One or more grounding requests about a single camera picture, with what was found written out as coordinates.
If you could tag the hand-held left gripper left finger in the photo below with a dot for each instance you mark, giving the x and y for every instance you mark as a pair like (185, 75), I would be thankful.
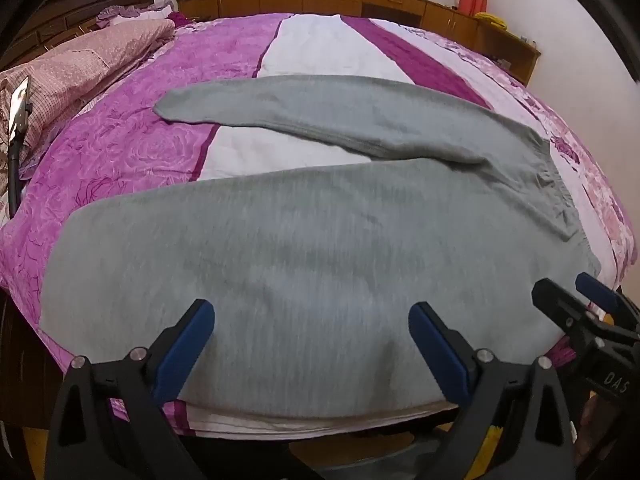
(184, 351)

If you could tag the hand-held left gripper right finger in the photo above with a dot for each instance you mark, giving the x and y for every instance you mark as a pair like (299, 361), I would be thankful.
(441, 355)

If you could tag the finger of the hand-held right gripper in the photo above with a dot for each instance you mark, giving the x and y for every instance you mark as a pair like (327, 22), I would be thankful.
(596, 292)
(562, 306)

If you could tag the grey pants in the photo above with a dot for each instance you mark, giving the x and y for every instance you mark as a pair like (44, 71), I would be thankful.
(310, 260)

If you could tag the purple floral bedspread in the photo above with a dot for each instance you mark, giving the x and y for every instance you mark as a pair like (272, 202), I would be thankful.
(125, 150)

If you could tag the yellow cloth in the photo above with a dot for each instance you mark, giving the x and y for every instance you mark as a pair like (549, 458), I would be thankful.
(491, 19)

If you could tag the smartphone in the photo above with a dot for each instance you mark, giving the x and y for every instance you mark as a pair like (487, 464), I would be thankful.
(19, 107)

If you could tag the pink checked pillow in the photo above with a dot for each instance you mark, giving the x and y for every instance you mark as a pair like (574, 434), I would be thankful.
(75, 65)

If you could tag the purple ruffled pillow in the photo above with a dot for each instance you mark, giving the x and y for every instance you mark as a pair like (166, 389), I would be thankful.
(132, 12)

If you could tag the dark wooden headboard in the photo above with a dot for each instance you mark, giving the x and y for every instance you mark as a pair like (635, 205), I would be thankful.
(55, 15)

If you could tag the dark wooden bed side rail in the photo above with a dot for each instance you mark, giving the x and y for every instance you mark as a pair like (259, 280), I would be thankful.
(22, 360)

